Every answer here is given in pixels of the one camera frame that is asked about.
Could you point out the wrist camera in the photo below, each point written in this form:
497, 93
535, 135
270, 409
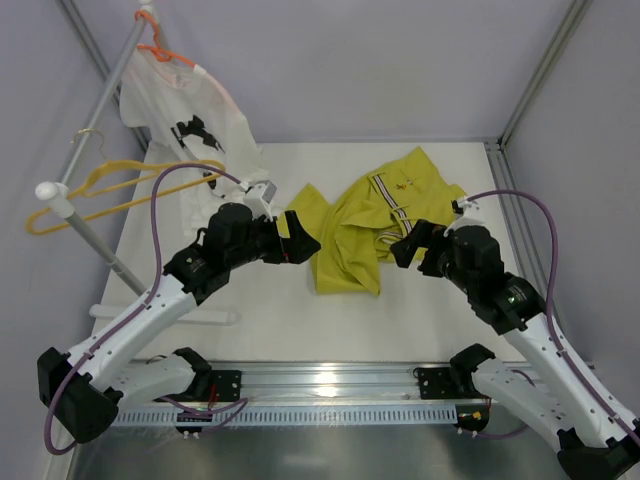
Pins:
258, 198
466, 213

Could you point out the slotted cable duct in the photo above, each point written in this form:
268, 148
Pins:
295, 415

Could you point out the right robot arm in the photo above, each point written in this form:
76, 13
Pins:
590, 441

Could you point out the yellow-green trousers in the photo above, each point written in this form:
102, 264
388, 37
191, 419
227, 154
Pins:
378, 210

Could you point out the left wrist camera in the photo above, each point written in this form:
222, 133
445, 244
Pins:
258, 198

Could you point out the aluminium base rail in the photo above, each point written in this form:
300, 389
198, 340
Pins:
329, 381

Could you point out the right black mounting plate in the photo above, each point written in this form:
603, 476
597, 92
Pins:
435, 383

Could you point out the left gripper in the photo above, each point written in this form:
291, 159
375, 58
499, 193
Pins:
278, 240

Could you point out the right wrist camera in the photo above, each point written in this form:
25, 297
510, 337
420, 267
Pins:
466, 213

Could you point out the black mounting plate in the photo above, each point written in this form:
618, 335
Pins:
225, 386
435, 383

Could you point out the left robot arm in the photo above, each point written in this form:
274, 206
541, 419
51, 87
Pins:
86, 387

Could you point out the orange plastic hanger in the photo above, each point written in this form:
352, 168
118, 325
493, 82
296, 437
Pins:
160, 53

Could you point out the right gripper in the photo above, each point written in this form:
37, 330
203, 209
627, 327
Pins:
432, 252

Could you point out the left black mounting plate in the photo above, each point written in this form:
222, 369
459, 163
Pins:
225, 386

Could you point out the white printed t-shirt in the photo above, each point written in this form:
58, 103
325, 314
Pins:
190, 116

